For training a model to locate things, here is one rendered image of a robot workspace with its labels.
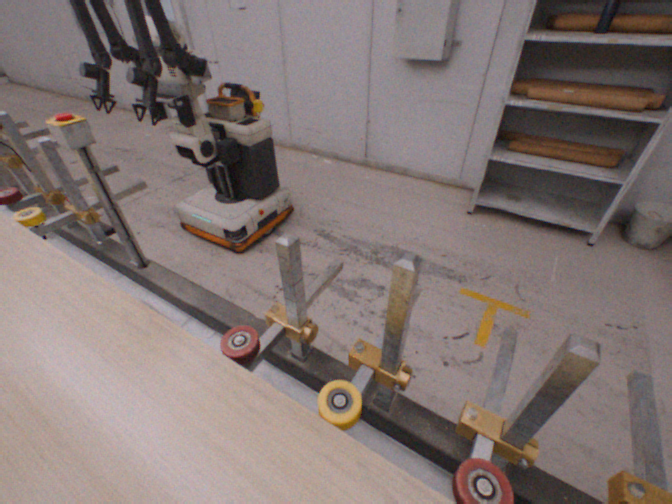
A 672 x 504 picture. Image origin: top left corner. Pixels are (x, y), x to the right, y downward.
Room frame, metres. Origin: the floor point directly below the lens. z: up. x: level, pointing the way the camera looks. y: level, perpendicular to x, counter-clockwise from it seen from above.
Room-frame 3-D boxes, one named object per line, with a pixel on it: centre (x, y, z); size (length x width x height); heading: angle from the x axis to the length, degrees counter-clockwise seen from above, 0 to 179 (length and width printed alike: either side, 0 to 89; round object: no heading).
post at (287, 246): (0.52, 0.09, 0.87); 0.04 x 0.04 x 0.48; 57
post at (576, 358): (0.25, -0.33, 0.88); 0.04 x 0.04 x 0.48; 57
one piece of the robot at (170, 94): (1.98, 0.91, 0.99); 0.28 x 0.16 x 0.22; 58
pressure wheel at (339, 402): (0.28, -0.01, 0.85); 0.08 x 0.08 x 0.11
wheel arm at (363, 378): (0.45, -0.11, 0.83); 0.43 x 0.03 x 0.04; 147
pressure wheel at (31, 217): (0.96, 1.04, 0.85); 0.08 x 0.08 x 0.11
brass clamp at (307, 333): (0.53, 0.11, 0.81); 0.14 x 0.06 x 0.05; 57
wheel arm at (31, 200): (1.28, 1.13, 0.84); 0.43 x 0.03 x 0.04; 147
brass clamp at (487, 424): (0.26, -0.31, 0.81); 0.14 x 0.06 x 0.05; 57
